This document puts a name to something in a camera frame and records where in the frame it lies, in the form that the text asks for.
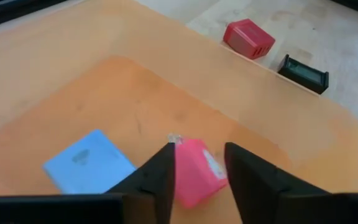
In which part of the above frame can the red power adapter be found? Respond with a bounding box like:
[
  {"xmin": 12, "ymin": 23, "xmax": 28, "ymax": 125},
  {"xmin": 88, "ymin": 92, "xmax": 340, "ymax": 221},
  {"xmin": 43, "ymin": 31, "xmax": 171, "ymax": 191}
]
[{"xmin": 223, "ymin": 18, "xmax": 276, "ymax": 60}]

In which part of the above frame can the light blue power adapter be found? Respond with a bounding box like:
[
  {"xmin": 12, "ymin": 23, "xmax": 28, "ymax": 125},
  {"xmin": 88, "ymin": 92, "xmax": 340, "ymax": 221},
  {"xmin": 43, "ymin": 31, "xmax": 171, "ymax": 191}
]
[{"xmin": 42, "ymin": 129, "xmax": 137, "ymax": 195}]

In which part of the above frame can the pink power adapter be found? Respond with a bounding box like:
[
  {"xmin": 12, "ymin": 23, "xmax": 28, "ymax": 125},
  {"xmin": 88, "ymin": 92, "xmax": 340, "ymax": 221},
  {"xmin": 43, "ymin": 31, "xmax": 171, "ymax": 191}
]
[{"xmin": 167, "ymin": 133, "xmax": 229, "ymax": 209}]

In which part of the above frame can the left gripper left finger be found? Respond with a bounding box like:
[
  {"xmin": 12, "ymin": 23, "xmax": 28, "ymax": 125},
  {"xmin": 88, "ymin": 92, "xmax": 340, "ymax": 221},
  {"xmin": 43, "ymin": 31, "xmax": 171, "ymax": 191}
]
[{"xmin": 0, "ymin": 142, "xmax": 176, "ymax": 224}]

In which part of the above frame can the black digital timer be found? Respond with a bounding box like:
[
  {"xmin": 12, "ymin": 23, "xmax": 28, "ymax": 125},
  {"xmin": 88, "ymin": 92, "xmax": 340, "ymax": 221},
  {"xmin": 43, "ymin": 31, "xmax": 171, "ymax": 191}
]
[{"xmin": 277, "ymin": 54, "xmax": 330, "ymax": 95}]

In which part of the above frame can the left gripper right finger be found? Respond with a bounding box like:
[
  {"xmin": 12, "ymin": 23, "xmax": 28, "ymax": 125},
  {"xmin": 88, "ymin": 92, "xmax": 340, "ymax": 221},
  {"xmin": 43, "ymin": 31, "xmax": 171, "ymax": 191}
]
[{"xmin": 224, "ymin": 142, "xmax": 358, "ymax": 224}]

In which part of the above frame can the orange translucent plastic bin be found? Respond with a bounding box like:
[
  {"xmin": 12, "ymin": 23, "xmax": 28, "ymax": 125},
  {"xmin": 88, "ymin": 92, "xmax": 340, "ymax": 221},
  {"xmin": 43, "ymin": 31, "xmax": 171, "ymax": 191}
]
[{"xmin": 0, "ymin": 0, "xmax": 358, "ymax": 224}]

